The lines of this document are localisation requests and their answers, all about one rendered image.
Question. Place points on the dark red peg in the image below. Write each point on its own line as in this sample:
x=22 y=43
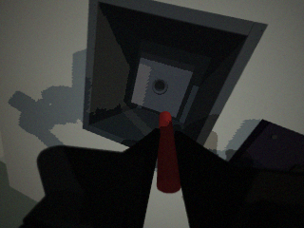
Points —
x=168 y=177

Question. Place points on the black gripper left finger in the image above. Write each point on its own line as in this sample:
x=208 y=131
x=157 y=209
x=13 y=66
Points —
x=126 y=174

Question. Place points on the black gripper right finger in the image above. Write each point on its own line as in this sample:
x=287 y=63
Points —
x=218 y=194

